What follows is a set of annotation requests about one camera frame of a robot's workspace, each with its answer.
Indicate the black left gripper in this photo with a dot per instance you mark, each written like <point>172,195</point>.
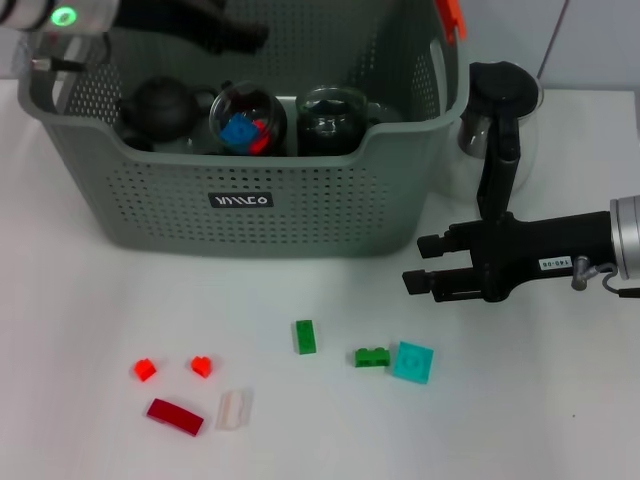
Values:
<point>175,17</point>

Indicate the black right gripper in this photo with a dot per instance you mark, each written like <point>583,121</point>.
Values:
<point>540,247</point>

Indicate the glass coffee pot black lid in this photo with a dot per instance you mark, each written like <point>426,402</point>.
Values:
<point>500,95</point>

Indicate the small red brick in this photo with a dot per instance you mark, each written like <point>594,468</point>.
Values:
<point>145,370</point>
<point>201,367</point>

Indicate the black clay teapot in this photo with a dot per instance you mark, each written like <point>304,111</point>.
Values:
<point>160,107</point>

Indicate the grey perforated storage basket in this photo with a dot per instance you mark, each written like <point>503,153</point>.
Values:
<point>325,215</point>

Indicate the blue square plate brick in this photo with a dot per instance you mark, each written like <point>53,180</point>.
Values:
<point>239,132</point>

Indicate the green two-stud brick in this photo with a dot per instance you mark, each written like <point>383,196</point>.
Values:
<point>372,357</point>

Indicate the glass teacup black sleeve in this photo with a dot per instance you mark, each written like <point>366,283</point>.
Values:
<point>327,100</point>
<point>325,145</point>

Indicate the teal square plate brick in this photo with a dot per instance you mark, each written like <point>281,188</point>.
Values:
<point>412,362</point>

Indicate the glass jar with bricks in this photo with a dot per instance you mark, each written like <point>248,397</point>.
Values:
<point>240,97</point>

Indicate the green flat brick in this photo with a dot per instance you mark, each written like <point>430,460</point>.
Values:
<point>304,337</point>

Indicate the dark red curved brick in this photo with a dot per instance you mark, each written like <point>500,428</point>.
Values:
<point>175,417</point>

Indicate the clear transparent brick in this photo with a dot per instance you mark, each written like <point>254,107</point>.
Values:
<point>234,410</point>

